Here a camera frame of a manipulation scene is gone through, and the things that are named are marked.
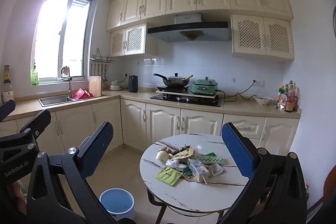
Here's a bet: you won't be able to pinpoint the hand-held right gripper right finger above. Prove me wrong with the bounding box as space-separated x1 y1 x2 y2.
218 122 307 224

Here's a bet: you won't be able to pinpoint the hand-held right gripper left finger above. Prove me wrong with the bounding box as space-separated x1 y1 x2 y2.
26 121 117 224

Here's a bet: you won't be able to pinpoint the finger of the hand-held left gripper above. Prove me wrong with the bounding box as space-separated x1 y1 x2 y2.
0 99 16 123
0 109 51 152

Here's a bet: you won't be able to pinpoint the yellow snack bag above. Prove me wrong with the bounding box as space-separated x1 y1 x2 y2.
172 147 196 162

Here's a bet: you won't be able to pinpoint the blue plastic bucket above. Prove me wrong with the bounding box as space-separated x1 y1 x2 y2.
99 188 136 220

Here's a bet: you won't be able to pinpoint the person's left hand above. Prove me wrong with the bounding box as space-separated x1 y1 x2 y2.
8 179 29 215

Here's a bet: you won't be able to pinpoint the clear oil bottle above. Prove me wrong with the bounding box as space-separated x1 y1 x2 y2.
2 82 14 104

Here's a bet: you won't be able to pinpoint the green white striped wrapper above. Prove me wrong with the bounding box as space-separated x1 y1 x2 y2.
197 152 228 166

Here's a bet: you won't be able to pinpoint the stainless steel sink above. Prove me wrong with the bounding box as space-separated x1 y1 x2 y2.
38 94 103 108

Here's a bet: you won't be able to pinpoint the small grey sachet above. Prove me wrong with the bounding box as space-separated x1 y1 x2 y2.
210 163 225 177

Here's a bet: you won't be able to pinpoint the metal sink faucet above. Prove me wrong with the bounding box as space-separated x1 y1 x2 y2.
60 67 73 99

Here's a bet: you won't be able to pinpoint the red plastic basin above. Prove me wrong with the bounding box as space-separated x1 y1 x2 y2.
72 88 94 100

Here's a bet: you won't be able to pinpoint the dark green packet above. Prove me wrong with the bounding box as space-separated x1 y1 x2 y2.
181 166 195 179

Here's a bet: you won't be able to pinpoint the white bowl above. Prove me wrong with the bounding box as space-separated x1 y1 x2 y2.
254 96 275 106

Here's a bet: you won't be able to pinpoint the wooden cutting board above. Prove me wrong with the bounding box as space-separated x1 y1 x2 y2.
88 76 102 97

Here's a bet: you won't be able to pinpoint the white crumpled wrapper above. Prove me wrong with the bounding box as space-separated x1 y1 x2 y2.
165 160 187 169

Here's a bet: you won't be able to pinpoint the cream lower kitchen cabinets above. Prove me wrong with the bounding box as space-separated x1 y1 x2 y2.
0 96 301 164

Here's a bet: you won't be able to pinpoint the round marble table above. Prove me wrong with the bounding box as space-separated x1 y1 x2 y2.
140 133 250 224

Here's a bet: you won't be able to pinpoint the black electric kettle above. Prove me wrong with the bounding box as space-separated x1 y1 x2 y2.
128 75 139 93

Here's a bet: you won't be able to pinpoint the yellow-green packet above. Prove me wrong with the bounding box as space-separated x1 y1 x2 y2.
155 166 183 187

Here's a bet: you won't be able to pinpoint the cluster of condiment bottles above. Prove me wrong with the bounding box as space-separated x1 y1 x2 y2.
277 80 299 113

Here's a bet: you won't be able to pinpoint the green electric cooker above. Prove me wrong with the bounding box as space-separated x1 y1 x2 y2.
190 77 220 95

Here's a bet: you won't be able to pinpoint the hanging kitchen utensils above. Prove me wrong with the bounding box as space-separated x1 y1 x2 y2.
91 63 109 83

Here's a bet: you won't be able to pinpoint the black glass gas hob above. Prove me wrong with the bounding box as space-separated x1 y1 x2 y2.
150 94 224 107

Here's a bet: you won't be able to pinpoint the kitchen window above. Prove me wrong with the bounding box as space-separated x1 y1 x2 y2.
33 0 94 83

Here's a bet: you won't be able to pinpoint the black wok with lid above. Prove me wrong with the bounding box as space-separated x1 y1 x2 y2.
154 72 194 87

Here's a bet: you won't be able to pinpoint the small lattice door cabinet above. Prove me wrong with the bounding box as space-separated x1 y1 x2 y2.
109 22 158 58

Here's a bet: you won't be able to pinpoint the wide lattice door cabinet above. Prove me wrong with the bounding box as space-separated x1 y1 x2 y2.
230 14 295 61

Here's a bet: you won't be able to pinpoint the range hood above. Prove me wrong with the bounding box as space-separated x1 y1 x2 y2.
147 13 232 43

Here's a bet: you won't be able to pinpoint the black power cable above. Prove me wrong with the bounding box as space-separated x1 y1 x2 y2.
217 81 259 103

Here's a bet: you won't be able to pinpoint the wall utensil rack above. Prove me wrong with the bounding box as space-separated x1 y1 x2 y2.
90 48 115 63

